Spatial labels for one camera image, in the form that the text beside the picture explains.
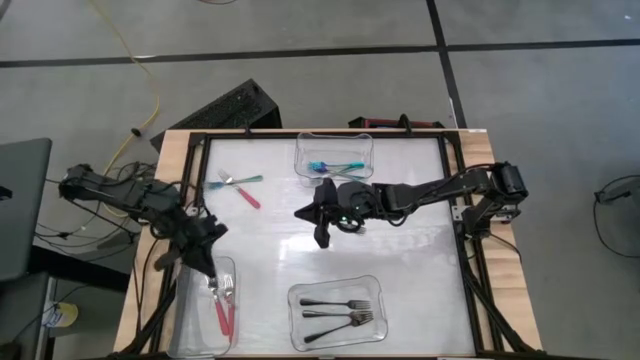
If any black aluminium table frame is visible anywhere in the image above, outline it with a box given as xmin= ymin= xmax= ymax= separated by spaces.
xmin=119 ymin=128 xmax=544 ymax=360

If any red and black toolbox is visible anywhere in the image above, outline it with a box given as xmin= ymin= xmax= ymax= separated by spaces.
xmin=348 ymin=113 xmax=445 ymax=130

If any black floor cable bundle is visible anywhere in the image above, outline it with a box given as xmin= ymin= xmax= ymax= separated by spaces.
xmin=34 ymin=162 xmax=156 ymax=251

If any yellow and white tape roll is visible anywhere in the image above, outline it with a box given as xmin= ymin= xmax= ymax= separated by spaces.
xmin=43 ymin=301 xmax=80 ymax=329

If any yellow floor cable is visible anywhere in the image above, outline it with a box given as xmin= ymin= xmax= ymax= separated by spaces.
xmin=88 ymin=0 xmax=162 ymax=164

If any clear plastic tray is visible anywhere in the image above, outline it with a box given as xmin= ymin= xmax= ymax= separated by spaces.
xmin=293 ymin=131 xmax=375 ymax=190
xmin=167 ymin=256 xmax=240 ymax=359
xmin=287 ymin=273 xmax=389 ymax=353

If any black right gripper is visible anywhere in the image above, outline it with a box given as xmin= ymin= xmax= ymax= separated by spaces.
xmin=293 ymin=178 xmax=357 ymax=250

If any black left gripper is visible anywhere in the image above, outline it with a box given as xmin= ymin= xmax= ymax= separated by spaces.
xmin=153 ymin=215 xmax=229 ymax=279

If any iridescent rainbow fork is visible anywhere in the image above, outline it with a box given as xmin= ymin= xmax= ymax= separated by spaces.
xmin=306 ymin=160 xmax=365 ymax=181
xmin=308 ymin=162 xmax=366 ymax=182
xmin=202 ymin=174 xmax=265 ymax=191

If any black side desk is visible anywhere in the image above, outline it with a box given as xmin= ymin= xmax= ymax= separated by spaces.
xmin=0 ymin=244 xmax=131 ymax=360

